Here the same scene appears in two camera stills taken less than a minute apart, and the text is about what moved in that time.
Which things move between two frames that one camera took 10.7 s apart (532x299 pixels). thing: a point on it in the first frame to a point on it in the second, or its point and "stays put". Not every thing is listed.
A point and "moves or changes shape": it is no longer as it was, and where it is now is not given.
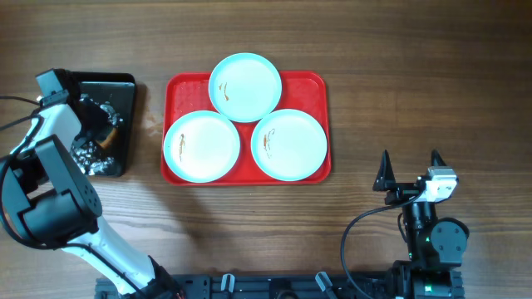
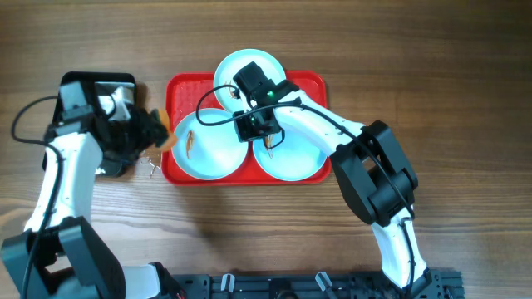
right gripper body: x=401 y=193 to x=248 y=128
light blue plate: x=201 y=146 moves or changes shape
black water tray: x=107 y=152 stays put
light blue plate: x=245 y=87 moves or changes shape
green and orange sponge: x=107 y=142 moves or changes shape
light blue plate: x=289 y=144 stays put
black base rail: x=267 y=286 stays put
